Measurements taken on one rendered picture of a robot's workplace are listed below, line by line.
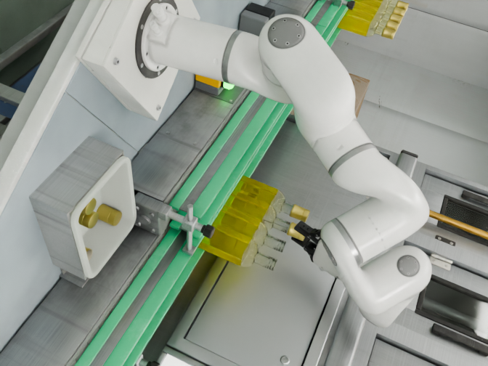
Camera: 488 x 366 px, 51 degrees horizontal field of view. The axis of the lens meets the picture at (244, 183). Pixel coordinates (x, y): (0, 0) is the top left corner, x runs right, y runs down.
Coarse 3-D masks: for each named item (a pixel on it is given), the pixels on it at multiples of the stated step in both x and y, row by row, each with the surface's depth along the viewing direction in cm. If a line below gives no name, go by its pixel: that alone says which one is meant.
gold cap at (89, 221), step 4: (92, 212) 99; (96, 212) 99; (80, 216) 98; (84, 216) 98; (88, 216) 98; (92, 216) 98; (96, 216) 100; (80, 220) 98; (84, 220) 98; (88, 220) 98; (92, 220) 99; (96, 220) 100; (84, 224) 98; (88, 224) 98; (92, 224) 99
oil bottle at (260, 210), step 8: (232, 192) 132; (240, 192) 132; (232, 200) 130; (240, 200) 131; (248, 200) 131; (256, 200) 131; (232, 208) 130; (240, 208) 129; (248, 208) 129; (256, 208) 129; (264, 208) 130; (272, 208) 130; (256, 216) 128; (264, 216) 128; (272, 216) 129; (272, 224) 129
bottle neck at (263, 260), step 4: (260, 252) 123; (256, 256) 122; (260, 256) 122; (264, 256) 122; (268, 256) 123; (256, 260) 122; (260, 260) 122; (264, 260) 122; (268, 260) 122; (272, 260) 122; (276, 260) 122; (260, 264) 123; (264, 264) 122; (268, 264) 121; (272, 264) 121; (268, 268) 122; (272, 268) 121
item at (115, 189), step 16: (128, 160) 97; (112, 176) 102; (128, 176) 100; (96, 192) 90; (112, 192) 106; (128, 192) 104; (80, 208) 87; (96, 208) 108; (128, 208) 108; (80, 224) 104; (96, 224) 110; (128, 224) 111; (80, 240) 91; (96, 240) 107; (112, 240) 108; (80, 256) 95; (96, 256) 105; (96, 272) 103
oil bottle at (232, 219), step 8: (224, 208) 129; (224, 216) 127; (232, 216) 127; (240, 216) 128; (248, 216) 128; (224, 224) 126; (232, 224) 126; (240, 224) 126; (248, 224) 126; (256, 224) 126; (264, 224) 127; (240, 232) 125; (248, 232) 125; (256, 232) 125; (264, 232) 126; (256, 240) 125; (264, 240) 126
